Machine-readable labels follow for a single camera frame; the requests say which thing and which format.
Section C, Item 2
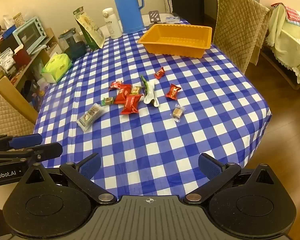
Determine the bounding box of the sofa with cream cover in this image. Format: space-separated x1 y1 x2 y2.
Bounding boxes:
261 2 300 90

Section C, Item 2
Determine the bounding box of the green tissue pack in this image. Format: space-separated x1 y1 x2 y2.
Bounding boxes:
41 54 73 83

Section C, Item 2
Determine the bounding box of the orange plastic tray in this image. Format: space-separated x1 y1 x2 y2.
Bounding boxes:
137 24 213 59

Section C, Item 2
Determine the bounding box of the black box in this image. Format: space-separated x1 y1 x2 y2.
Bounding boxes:
0 34 22 54

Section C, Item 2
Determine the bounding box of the glass jar with dark lid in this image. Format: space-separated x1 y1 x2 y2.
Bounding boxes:
58 28 87 61

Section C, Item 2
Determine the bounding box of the long clear snack packet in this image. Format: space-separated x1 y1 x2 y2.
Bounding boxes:
76 103 105 132

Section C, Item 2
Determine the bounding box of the white bag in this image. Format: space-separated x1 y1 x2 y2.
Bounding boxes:
2 14 15 28

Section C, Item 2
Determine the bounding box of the chair with quilted seat cover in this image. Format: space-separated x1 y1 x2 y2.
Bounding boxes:
0 76 39 137

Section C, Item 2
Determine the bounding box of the clear jar of nuts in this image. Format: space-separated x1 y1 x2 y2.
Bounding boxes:
13 12 25 28

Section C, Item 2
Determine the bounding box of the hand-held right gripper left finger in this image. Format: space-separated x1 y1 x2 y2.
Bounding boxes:
16 152 118 204

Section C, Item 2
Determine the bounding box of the red checked cloth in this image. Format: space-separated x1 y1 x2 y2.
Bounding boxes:
271 2 300 27

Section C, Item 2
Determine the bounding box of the white packaged box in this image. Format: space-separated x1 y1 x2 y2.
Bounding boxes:
0 47 15 72

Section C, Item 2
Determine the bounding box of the white insulated bottle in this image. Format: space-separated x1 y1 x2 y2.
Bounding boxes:
102 7 123 40

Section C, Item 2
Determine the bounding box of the white green snack wrapper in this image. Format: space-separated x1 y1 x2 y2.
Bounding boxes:
140 75 160 107

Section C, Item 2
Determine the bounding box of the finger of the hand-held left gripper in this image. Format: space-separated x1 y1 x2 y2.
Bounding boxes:
0 133 43 151
0 142 63 166

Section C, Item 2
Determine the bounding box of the blue checkered tablecloth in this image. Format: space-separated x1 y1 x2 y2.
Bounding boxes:
33 17 272 198

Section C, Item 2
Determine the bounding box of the large red snack packet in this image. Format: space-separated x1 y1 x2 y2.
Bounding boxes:
121 94 143 115

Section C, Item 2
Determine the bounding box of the green printed snack bag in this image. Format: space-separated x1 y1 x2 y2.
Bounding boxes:
73 6 106 50

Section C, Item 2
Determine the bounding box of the wooden shelf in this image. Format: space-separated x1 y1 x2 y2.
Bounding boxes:
0 27 59 110

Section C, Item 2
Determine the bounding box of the light blue toaster oven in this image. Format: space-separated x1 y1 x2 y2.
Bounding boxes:
12 16 49 55

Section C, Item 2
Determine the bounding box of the grey phone stand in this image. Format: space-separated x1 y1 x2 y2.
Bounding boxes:
148 10 162 23

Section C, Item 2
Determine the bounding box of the dark red box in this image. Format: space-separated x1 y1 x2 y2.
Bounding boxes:
12 49 32 68

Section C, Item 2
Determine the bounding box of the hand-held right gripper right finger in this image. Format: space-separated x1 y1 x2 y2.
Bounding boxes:
183 152 282 204

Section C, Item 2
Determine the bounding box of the chair with draped quilted cover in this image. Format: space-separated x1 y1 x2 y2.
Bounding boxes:
213 0 271 75

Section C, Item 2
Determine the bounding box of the blue thermos jug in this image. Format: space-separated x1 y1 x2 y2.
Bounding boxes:
111 0 145 34

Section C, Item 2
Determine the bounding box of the small clear brown snack packet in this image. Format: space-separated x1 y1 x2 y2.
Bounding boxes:
170 104 185 123

